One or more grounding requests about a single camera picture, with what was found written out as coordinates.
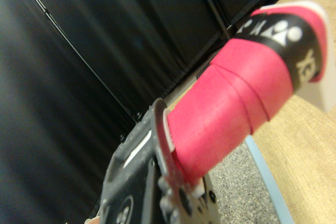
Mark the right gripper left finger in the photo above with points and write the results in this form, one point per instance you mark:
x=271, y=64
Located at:
x=136, y=129

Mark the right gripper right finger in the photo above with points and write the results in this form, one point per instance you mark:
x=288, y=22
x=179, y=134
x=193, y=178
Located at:
x=173, y=190

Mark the blue litter tray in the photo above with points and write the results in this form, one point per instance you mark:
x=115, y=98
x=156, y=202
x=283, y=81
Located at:
x=236, y=182

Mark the black curtain stand pole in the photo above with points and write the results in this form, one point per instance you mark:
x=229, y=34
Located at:
x=78, y=51
x=215, y=9

